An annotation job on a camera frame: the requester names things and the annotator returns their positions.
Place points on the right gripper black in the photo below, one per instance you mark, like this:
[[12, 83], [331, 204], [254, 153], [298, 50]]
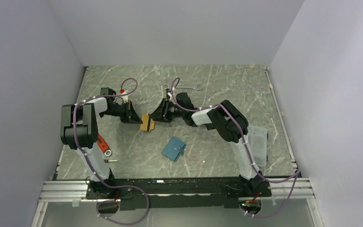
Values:
[[161, 114]]

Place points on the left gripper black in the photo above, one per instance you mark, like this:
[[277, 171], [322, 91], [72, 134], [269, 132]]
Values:
[[130, 116]]

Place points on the blue leather card holder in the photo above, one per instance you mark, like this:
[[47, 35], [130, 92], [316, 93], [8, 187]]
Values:
[[174, 149]]

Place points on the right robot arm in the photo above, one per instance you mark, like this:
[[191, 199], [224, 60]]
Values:
[[226, 119]]

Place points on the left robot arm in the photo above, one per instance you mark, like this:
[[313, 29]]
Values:
[[79, 131]]

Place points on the red adjustable wrench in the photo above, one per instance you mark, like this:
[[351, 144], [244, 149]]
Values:
[[104, 146]]

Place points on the silver open-end wrench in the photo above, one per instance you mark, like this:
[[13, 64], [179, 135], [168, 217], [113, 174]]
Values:
[[196, 87]]

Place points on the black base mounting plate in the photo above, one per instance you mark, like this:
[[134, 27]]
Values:
[[226, 192]]

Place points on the clear plastic screw box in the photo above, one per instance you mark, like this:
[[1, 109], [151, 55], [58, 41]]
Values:
[[258, 144]]

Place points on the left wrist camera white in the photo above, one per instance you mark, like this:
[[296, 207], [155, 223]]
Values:
[[122, 99]]

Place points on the yellow handle screwdriver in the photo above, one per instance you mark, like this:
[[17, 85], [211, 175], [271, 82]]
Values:
[[109, 161]]

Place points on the aluminium frame rail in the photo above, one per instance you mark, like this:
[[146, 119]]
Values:
[[74, 192]]

